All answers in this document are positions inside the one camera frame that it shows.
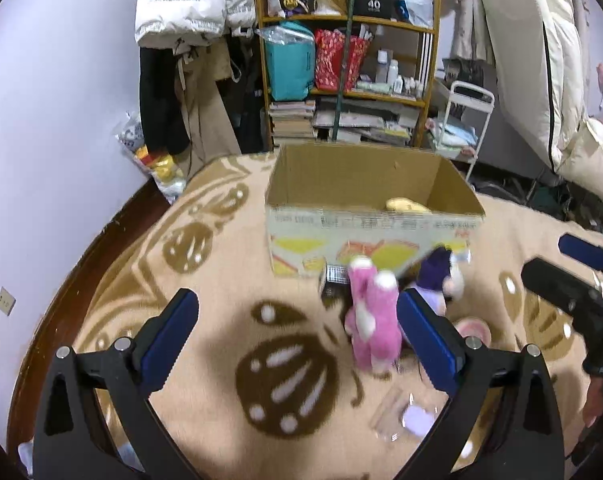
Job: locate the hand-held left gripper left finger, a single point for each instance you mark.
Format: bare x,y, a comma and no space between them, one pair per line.
174,340

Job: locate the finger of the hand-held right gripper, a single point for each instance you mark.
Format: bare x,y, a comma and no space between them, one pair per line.
584,252
551,280

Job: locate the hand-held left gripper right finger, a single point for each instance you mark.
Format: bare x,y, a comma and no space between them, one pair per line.
429,345

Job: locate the pale pink round plush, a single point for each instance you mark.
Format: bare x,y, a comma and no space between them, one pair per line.
474,332

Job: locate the pink plush toy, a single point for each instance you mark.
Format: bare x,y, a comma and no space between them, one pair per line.
376,320

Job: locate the purple plush toy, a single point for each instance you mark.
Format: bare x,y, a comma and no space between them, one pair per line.
439,265

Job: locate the small dark printed box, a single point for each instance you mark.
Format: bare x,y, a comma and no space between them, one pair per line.
334,285

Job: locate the cardboard box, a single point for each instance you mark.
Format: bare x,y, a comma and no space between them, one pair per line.
331,185

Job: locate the person's right hand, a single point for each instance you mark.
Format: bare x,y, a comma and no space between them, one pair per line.
594,402

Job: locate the clear plastic bag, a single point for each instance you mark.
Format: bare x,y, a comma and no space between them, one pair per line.
406,415

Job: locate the white duvet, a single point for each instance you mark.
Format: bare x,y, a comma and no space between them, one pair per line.
596,160

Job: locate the yellow plush toy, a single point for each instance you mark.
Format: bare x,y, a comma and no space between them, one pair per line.
406,205

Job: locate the plastic bag of toys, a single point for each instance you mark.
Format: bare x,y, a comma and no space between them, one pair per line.
154,160

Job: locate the white trolley cart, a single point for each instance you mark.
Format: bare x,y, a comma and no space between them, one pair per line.
469,107

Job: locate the white mattress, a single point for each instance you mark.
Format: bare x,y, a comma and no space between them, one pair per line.
521,60

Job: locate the pile of magazines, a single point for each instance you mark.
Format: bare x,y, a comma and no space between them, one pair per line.
366,122

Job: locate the beige hanging coat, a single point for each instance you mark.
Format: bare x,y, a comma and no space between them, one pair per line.
209,110

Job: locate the black hanging garment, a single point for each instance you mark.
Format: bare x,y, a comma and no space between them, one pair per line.
159,100

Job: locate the stack of books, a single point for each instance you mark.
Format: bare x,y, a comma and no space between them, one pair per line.
291,122

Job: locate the row of small bottles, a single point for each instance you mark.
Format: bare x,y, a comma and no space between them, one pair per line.
394,77

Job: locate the dark hanging coat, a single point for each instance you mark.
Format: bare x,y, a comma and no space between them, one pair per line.
251,95

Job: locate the white hanging curtain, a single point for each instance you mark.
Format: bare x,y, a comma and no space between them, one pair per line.
461,10

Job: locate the green pole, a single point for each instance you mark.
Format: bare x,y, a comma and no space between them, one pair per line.
345,60

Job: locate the red gift bag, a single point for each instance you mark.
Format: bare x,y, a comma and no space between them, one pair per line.
334,62

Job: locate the teal bag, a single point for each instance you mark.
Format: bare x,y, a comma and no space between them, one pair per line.
289,65

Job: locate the black gift box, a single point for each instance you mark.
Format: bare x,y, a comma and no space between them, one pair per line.
374,0

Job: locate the white puffer jacket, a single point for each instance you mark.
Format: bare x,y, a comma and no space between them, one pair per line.
181,0

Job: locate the wooden shelf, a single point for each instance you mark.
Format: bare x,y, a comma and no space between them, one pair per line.
306,19

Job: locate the dark wooden bed frame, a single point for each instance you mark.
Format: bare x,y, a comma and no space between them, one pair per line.
126,210

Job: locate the wall outlet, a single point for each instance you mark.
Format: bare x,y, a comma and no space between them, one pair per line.
3,301

